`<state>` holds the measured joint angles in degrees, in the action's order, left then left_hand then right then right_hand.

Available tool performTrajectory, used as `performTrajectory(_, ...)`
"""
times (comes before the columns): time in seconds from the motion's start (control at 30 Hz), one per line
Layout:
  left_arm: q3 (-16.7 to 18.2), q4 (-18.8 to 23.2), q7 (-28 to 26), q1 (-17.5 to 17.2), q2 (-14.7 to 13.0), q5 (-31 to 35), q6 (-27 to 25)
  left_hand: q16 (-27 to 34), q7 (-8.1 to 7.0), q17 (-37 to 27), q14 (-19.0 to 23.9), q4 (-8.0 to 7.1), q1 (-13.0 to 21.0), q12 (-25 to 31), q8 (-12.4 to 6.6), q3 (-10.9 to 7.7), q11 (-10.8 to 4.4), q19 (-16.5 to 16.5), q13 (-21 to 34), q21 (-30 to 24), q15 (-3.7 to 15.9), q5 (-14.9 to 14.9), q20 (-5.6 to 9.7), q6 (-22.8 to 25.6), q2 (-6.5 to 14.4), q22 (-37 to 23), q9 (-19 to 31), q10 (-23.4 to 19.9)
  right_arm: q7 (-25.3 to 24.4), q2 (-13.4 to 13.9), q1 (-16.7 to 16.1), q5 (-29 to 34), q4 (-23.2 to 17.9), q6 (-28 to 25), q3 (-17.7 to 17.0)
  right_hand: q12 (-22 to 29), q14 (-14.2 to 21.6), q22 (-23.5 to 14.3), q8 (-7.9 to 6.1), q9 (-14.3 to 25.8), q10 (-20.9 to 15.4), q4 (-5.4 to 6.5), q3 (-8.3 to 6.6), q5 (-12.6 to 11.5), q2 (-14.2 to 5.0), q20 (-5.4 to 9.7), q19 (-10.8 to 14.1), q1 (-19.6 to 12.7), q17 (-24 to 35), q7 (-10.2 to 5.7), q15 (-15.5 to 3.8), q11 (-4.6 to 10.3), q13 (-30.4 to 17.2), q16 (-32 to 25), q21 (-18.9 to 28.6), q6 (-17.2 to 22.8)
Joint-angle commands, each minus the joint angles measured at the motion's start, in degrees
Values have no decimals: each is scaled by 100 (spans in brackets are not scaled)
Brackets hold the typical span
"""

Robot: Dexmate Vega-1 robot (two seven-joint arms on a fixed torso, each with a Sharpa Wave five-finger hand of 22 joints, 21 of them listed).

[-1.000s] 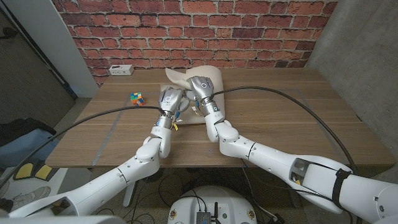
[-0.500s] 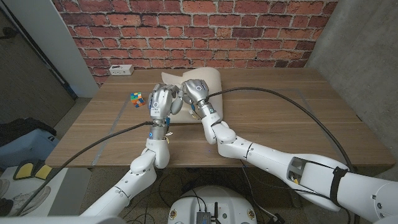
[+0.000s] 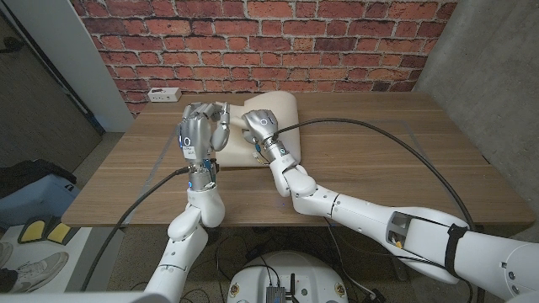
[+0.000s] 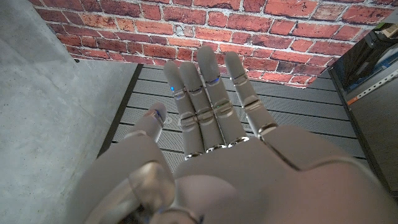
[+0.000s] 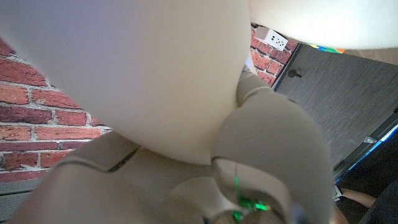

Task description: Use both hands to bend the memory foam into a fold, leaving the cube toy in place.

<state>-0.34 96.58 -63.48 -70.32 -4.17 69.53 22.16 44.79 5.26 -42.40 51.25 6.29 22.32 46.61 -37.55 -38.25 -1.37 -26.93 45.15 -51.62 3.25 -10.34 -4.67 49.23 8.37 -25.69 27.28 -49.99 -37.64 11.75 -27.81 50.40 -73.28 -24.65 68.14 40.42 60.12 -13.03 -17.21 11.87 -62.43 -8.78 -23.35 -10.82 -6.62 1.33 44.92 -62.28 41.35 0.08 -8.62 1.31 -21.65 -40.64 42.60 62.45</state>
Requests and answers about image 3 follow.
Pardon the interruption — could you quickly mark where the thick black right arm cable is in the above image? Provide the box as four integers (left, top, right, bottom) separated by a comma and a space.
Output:
271, 117, 477, 231

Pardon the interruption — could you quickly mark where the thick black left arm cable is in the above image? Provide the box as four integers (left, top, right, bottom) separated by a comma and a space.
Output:
79, 166, 193, 292

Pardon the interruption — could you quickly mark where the red brick printed backdrop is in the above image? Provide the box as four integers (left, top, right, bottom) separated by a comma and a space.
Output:
69, 0, 458, 117

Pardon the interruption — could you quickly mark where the white power strip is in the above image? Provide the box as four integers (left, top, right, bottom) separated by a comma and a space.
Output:
147, 87, 183, 104

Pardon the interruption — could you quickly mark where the white door frame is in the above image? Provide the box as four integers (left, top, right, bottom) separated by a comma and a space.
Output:
3, 0, 136, 134

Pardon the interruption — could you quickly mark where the white floor cable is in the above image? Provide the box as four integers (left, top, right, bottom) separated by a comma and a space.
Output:
327, 218, 376, 298

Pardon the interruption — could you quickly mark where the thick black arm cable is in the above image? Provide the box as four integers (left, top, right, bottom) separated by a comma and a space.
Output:
79, 166, 193, 292
271, 117, 477, 231

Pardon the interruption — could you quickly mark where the cream memory foam sheet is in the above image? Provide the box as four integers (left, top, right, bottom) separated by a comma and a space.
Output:
214, 90, 302, 168

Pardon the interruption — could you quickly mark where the white robot torso edge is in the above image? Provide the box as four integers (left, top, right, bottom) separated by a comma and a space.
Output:
0, 290, 172, 303

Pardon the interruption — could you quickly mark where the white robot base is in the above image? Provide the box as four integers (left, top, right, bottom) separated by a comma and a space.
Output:
226, 251, 350, 303

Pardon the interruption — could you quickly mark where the black door handle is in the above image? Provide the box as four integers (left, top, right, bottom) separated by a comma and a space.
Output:
0, 36, 25, 55

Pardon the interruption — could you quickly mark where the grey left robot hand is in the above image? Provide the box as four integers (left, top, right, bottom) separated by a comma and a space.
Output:
177, 101, 232, 169

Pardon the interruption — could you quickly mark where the black cloth bag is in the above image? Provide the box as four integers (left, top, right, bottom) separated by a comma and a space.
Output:
0, 158, 77, 199

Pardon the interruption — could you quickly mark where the yellow and black foot pedal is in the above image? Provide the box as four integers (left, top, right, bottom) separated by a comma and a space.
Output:
17, 215, 72, 245

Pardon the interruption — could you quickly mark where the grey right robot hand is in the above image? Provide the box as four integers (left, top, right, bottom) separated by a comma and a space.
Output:
240, 109, 280, 146

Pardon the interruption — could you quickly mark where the grey electronics box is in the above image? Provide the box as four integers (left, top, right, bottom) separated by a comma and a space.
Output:
264, 285, 288, 303

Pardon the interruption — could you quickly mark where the white floor mat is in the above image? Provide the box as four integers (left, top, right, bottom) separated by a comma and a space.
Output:
0, 225, 93, 294

